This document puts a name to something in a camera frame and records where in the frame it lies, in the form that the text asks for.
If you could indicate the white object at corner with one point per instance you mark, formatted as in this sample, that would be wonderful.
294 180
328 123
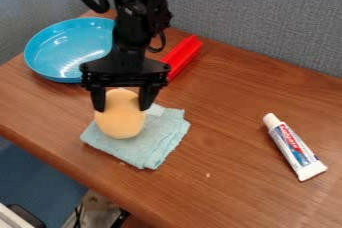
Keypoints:
11 220

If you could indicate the beige bag under table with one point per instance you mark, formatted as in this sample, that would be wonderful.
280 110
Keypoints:
97 212

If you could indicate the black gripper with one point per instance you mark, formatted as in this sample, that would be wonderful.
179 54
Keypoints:
125 68

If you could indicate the yellow foam ball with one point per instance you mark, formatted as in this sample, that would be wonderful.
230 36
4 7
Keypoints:
122 119

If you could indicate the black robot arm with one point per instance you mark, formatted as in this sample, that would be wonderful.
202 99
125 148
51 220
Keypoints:
142 20

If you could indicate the light blue folded cloth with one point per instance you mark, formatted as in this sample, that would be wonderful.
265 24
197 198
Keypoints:
146 150

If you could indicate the black chair part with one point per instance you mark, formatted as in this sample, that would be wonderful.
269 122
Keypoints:
27 216

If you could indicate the red plastic block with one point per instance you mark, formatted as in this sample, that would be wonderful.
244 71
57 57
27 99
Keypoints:
182 54

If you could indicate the white toothpaste tube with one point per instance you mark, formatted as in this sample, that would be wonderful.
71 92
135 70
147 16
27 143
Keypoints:
300 156

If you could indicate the blue plate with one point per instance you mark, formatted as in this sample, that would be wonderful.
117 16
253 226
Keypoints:
65 45

